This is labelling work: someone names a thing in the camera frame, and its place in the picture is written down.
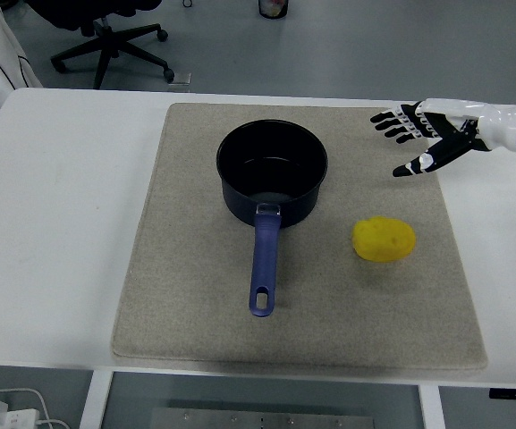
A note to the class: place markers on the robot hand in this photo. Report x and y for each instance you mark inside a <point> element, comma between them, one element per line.
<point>494,123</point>

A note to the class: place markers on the yellow potato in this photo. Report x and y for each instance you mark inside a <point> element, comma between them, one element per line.
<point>383,239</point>

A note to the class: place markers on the black bin with yellow contents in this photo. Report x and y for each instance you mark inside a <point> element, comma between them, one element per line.
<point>273,8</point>

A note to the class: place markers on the white table leg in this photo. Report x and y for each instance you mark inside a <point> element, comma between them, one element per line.
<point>94,402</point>
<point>432,409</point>

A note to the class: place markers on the metal floor socket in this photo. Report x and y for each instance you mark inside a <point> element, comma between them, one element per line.
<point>180,78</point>

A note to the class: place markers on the beige fabric mat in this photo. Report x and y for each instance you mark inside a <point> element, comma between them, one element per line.
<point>195,290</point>

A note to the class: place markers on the grey metal plate with screws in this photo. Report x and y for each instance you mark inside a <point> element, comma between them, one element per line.
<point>262,419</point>

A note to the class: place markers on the black office chair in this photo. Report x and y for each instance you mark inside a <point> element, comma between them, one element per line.
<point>105,40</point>

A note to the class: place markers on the white power strip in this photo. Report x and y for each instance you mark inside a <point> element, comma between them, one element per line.
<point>11,418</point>

